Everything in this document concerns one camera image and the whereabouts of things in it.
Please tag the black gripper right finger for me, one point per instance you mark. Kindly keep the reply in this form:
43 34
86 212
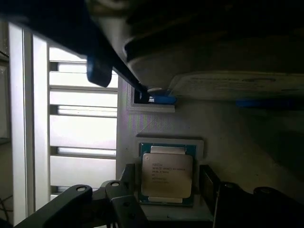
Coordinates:
237 206

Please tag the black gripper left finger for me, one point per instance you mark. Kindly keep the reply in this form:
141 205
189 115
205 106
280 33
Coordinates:
123 209

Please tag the white parts rack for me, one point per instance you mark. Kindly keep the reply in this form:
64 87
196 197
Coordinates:
225 130

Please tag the black graphics card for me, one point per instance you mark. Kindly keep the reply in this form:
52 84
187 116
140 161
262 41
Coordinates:
202 42

